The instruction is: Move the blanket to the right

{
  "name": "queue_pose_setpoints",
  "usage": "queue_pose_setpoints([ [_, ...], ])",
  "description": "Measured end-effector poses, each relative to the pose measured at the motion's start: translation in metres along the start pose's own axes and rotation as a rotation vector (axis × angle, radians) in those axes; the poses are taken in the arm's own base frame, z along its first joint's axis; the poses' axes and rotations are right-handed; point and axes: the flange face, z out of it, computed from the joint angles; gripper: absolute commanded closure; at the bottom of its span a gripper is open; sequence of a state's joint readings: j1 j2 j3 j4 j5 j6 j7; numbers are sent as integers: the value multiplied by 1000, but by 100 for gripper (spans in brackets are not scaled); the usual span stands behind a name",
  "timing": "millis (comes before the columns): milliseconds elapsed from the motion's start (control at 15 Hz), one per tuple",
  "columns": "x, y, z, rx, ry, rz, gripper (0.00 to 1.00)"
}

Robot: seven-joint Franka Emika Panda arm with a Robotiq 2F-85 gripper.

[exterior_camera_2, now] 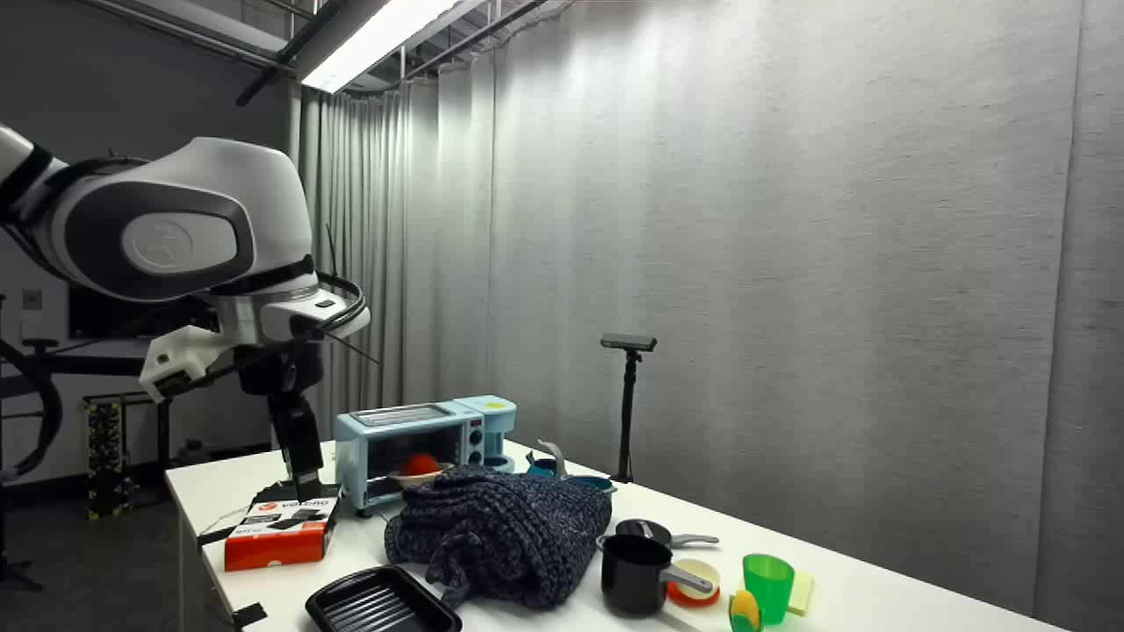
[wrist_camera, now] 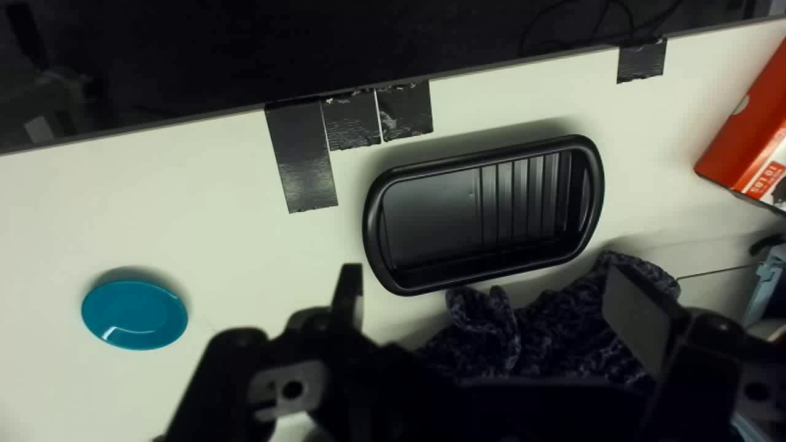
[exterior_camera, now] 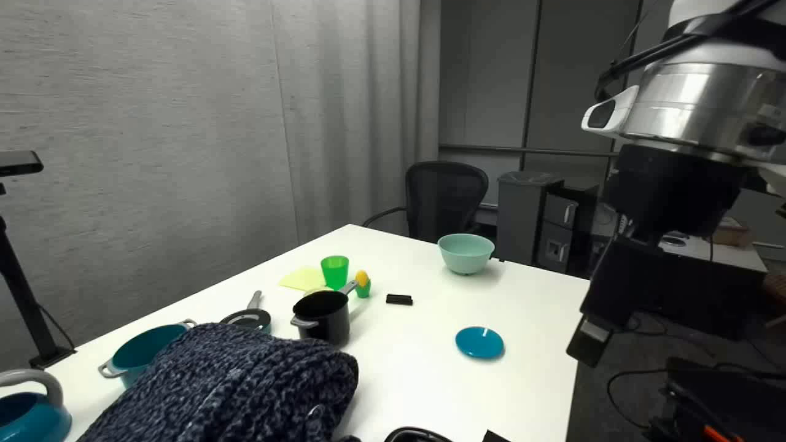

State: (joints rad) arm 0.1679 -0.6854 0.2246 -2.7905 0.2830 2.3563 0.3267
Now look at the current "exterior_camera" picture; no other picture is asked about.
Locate teal kettle grey handle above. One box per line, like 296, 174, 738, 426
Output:
0, 365, 74, 442

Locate black floor cable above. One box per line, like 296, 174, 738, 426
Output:
603, 365, 672, 432

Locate small yellow green toy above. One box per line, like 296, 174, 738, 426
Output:
352, 269, 374, 300

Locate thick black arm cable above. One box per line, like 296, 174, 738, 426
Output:
594, 0, 786, 104

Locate black mesh office chair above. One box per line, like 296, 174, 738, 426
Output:
358, 160, 490, 245

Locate teal plastic bowl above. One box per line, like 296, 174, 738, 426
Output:
455, 325, 509, 363

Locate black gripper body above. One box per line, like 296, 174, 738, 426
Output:
610, 144, 746, 240

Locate black case orange detail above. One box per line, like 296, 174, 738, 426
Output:
646, 354, 786, 442

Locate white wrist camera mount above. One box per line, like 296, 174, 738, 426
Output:
579, 84, 644, 137

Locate yellow-green plastic piece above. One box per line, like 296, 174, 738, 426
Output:
277, 265, 330, 296

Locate grey metal cabinet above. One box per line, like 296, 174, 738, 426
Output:
497, 170, 567, 265

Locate black drawer unit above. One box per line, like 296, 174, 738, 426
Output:
535, 178, 603, 280

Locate black toy saucepan grey handle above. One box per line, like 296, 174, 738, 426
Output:
289, 280, 364, 348

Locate green plastic cup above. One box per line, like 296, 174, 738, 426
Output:
318, 253, 352, 293

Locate brown cardboard box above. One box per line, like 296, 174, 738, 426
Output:
709, 222, 753, 251

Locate black tripod stand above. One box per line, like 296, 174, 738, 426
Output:
0, 174, 78, 370

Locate mint green bowl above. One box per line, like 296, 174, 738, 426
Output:
435, 230, 498, 278

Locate black ring shaped object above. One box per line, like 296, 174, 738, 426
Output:
382, 426, 455, 442

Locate dark blue knitted blanket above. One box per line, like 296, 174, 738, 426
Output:
78, 321, 361, 442

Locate teal toy pot grey handles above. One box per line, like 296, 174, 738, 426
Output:
96, 316, 202, 391

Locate grey curtain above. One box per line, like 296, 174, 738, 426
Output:
0, 0, 444, 370

